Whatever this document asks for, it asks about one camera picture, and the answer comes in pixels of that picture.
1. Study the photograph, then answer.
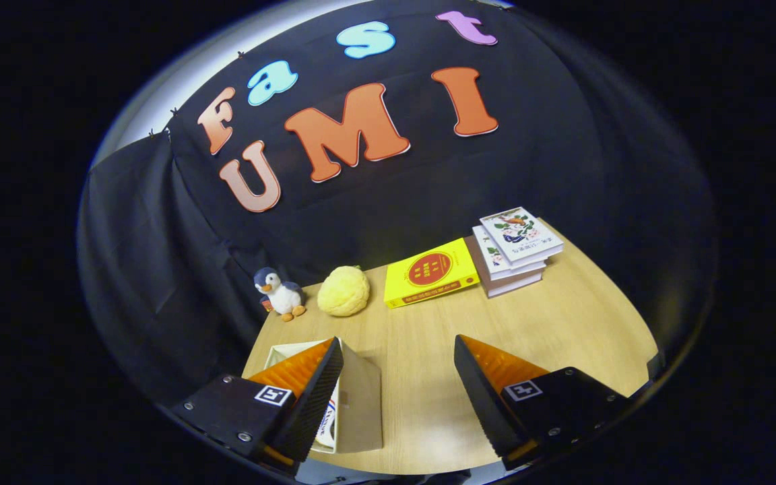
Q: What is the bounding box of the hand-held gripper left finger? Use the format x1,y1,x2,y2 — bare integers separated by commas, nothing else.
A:
168,338,345,476

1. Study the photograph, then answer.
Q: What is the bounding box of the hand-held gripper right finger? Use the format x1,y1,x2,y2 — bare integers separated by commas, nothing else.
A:
453,335,635,471

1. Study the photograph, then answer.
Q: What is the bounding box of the white canvas shoe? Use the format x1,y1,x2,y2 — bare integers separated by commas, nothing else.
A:
316,396,340,449

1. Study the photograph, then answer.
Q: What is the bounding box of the beige fabric storage box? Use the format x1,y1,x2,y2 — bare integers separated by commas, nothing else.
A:
263,339,383,454

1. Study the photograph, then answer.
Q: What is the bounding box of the penguin plush toy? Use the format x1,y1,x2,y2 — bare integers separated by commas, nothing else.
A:
254,267,307,322

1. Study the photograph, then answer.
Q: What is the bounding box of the yellow round plush toy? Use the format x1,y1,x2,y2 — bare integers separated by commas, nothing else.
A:
317,265,370,317

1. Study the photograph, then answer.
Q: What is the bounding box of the thick brown cover book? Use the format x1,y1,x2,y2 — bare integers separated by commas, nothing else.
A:
463,236,545,298

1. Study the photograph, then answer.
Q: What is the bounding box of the yellow book red circle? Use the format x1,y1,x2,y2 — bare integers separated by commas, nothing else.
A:
384,237,481,309

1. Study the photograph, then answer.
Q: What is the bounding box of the white plant cover book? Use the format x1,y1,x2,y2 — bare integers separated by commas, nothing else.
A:
472,226,549,280

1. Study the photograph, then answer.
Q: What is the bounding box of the white bird cover book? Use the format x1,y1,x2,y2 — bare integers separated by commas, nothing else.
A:
480,207,564,265

